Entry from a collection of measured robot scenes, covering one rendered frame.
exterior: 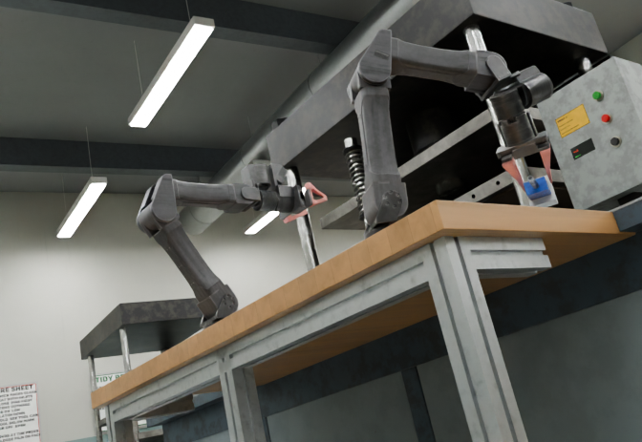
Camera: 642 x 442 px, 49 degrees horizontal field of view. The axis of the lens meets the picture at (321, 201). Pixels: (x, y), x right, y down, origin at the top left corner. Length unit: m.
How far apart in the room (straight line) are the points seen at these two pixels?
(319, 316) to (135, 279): 8.27
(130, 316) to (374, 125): 4.98
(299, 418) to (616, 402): 0.93
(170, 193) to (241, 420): 0.63
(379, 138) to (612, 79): 1.21
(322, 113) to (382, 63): 1.74
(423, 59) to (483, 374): 0.72
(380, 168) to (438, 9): 1.45
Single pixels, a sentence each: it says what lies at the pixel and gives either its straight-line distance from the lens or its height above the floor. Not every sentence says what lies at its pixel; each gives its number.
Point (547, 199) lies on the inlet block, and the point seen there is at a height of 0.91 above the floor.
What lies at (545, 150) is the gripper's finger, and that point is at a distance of 1.46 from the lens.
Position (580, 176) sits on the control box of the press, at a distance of 2.39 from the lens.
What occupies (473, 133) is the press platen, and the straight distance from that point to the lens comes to 2.63.
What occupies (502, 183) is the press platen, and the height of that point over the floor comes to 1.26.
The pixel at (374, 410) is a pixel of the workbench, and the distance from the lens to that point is 1.74.
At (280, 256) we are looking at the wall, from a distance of 10.33.
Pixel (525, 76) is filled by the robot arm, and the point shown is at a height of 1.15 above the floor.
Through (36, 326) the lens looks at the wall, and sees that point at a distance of 8.90.
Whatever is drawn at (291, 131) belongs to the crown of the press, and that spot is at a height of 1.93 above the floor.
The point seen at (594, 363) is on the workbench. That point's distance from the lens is 1.34.
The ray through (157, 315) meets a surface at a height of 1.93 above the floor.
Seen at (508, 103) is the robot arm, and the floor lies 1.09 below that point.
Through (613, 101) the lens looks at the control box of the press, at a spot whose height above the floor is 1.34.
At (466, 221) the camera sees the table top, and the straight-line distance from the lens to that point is 0.93.
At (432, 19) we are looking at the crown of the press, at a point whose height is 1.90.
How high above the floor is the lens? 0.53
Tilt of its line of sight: 19 degrees up
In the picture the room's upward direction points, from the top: 13 degrees counter-clockwise
